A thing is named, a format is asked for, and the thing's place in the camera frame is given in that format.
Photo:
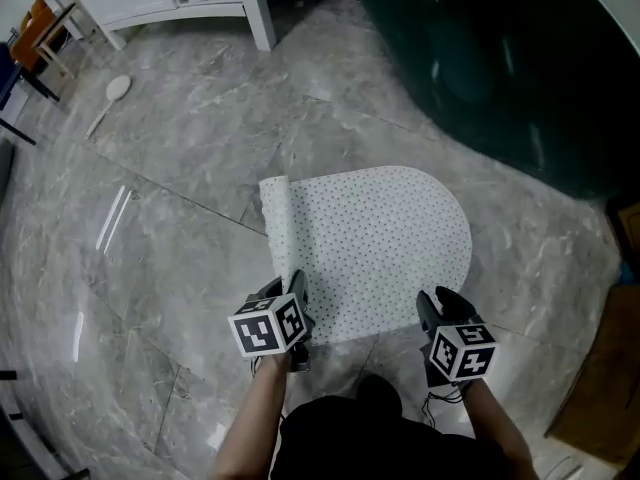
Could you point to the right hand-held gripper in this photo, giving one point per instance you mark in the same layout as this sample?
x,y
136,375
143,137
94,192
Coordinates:
x,y
462,353

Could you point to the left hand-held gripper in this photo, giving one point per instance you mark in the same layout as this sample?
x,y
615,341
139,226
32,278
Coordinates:
x,y
260,333

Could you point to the white oval bath mat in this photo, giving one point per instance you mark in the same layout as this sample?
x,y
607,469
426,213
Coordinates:
x,y
380,248

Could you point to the person's right forearm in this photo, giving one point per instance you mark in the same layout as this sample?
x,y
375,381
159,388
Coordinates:
x,y
500,433

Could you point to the person's left forearm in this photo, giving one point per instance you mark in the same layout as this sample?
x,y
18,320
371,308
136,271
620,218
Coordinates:
x,y
252,418

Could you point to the white and dark green bathtub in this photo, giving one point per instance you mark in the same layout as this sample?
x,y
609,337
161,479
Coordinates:
x,y
500,68

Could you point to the person's black trousers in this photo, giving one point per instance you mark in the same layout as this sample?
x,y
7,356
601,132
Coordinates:
x,y
375,443

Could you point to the cardboard box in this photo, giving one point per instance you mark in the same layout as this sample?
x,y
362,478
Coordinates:
x,y
627,238
605,378

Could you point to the blue chair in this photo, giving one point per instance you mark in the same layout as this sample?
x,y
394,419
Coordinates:
x,y
10,78

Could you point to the wooden chair with dark seat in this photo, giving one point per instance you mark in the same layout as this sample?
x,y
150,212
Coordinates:
x,y
60,23

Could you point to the orange sofa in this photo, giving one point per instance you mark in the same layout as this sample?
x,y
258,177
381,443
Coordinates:
x,y
30,38

